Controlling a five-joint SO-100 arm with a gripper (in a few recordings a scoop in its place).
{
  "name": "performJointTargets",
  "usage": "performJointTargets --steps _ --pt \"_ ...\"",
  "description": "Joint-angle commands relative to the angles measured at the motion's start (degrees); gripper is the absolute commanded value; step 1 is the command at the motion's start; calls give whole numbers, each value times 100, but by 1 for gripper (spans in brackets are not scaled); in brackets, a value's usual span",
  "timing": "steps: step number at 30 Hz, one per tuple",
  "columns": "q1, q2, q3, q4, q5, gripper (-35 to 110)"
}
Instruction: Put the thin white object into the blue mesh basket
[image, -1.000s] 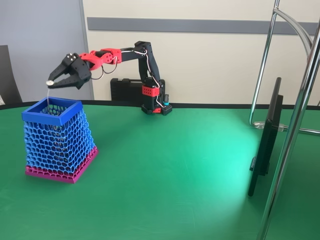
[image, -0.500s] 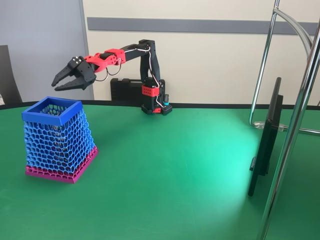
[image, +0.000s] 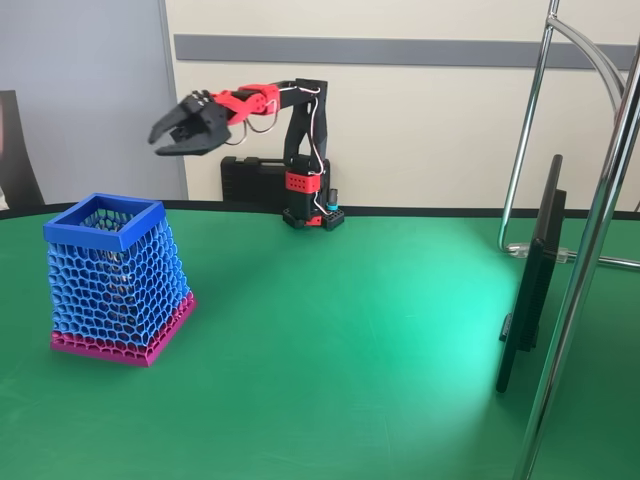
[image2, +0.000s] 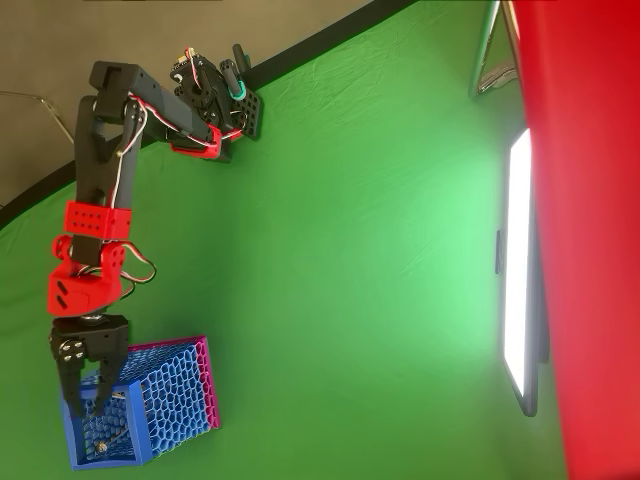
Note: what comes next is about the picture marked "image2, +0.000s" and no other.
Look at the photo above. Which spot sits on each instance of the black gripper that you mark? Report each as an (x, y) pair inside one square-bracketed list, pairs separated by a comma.
[(96, 339)]

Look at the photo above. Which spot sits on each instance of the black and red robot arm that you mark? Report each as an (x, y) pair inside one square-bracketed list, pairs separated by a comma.
[(90, 160)]

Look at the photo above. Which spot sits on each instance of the blue and magenta mesh basket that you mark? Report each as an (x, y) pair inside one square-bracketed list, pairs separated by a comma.
[(170, 390)]

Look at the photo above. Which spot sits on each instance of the thin metal floor rod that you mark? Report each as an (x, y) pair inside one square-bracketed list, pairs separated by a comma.
[(52, 111)]

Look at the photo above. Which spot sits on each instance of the green table cloth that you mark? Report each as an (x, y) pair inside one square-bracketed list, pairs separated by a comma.
[(350, 250)]

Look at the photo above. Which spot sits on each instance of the black LED light panel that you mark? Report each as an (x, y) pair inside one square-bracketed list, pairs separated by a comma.
[(517, 250)]

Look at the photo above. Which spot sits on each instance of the large red plastic part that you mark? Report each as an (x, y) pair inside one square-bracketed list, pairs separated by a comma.
[(600, 250)]

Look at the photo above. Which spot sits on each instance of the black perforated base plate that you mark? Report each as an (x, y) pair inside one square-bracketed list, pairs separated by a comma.
[(252, 115)]

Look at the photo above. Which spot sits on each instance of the chrome tube frame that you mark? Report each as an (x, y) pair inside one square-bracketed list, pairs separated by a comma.
[(484, 50)]

